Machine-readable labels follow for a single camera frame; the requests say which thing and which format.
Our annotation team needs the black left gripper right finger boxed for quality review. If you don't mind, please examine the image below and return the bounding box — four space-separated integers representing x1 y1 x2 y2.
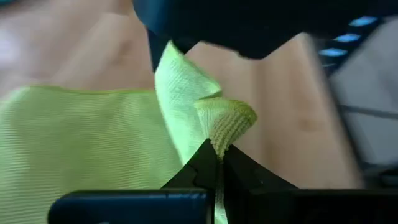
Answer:
222 144 398 224

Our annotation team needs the green microfiber towel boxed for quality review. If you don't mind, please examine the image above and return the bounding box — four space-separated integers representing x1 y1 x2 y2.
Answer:
0 40 258 224

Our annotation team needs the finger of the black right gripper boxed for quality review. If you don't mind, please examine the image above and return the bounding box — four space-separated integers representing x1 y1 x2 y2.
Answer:
172 36 200 54
146 27 167 73

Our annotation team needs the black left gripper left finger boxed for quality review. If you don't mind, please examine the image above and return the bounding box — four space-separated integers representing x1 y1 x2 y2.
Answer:
48 139 218 224

